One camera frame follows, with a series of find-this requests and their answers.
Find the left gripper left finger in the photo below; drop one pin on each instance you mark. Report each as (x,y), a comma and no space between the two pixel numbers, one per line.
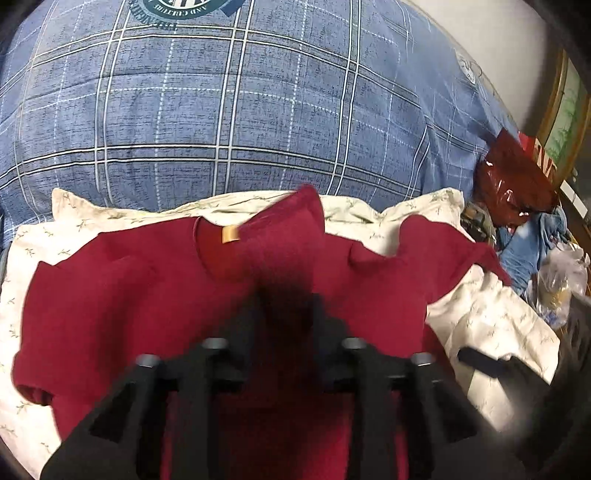
(161,419)

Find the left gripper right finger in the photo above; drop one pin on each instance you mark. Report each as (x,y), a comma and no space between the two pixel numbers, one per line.
(405,411)

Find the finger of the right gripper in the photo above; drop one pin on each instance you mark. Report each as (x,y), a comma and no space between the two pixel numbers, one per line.
(513,373)

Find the dark red t-shirt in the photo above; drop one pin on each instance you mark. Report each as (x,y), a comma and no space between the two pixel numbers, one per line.
(160,288)

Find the cream leaf-print pillowcase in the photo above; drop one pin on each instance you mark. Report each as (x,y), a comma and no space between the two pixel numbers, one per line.
(480,312)

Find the clear plastic bag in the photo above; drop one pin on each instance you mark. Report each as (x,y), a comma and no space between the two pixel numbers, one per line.
(563,272)

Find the blue cloth pile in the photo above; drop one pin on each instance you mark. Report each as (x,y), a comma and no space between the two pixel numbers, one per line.
(522,250)

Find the dark red plastic bag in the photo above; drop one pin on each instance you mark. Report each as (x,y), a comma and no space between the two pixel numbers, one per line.
(510,185)

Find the framed picture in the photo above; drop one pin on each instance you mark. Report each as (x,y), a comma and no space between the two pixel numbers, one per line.
(566,119)

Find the blue plaid quilt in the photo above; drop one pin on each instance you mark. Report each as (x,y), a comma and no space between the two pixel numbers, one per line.
(151,104)

